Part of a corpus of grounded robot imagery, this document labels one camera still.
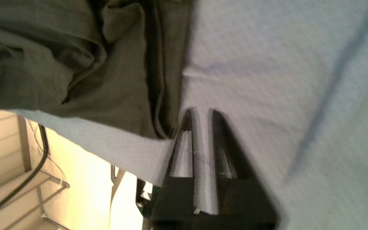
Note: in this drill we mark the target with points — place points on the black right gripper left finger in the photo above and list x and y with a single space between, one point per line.
177 198

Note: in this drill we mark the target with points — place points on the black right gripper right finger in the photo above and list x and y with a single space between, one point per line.
244 198

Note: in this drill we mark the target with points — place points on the black t-shirt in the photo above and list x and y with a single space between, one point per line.
91 64

